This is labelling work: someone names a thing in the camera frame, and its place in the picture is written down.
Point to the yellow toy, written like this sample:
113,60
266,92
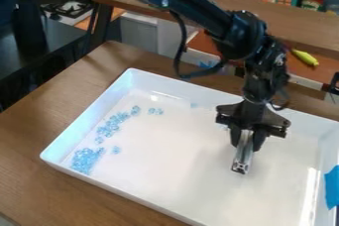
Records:
305,57

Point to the toy stove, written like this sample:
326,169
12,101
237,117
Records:
66,10

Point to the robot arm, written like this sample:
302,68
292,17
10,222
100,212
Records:
212,15

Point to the blue tape piece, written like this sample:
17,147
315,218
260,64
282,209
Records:
333,187

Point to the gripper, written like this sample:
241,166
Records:
251,117

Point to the silver metal bar tool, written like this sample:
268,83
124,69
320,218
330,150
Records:
242,160

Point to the wooden table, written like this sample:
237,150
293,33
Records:
304,28

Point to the can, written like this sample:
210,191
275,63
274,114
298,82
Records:
313,1

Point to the white tray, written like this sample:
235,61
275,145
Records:
185,170

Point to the white cabinet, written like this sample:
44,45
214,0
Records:
145,35

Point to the pile of blue bits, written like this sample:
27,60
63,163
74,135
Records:
110,127

